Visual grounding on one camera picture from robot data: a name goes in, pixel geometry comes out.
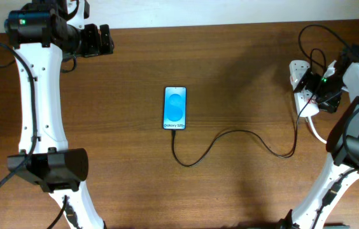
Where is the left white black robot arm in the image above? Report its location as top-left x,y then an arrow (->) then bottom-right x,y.
4,0 -> 114,228

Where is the white power strip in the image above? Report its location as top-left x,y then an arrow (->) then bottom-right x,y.
289,60 -> 320,118

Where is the black USB charging cable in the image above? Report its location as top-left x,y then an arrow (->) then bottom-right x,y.
171,47 -> 328,167

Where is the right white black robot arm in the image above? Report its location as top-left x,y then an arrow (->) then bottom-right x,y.
277,45 -> 359,229

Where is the blue screen Galaxy smartphone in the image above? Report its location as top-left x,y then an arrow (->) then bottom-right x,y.
162,87 -> 187,130

